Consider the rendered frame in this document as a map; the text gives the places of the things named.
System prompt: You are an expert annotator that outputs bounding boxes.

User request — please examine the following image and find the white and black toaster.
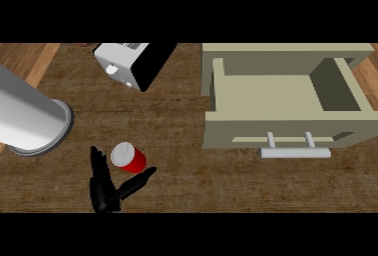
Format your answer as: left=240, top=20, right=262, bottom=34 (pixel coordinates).
left=92, top=43, right=179, bottom=93

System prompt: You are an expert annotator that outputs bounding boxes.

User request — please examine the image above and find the beige cabinet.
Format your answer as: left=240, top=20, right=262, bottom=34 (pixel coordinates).
left=200, top=43, right=377, bottom=98

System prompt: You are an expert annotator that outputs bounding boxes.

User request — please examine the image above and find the grey drawer handle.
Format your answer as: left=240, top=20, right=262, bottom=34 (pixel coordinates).
left=259, top=131, right=333, bottom=159

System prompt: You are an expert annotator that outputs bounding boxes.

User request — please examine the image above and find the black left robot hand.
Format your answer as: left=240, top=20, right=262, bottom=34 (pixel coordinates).
left=89, top=145, right=158, bottom=214

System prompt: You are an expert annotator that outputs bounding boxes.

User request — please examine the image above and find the large grey cylinder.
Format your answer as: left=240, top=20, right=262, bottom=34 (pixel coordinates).
left=0, top=63, right=76, bottom=158

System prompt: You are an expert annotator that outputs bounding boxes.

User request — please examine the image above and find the red can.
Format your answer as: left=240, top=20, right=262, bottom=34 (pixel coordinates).
left=110, top=141, right=148, bottom=175

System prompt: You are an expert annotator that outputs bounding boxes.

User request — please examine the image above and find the beige open drawer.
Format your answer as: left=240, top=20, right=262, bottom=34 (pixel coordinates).
left=210, top=57, right=375, bottom=113

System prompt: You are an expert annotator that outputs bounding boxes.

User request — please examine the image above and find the beige drawer front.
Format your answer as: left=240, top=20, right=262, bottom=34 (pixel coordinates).
left=201, top=110, right=378, bottom=150

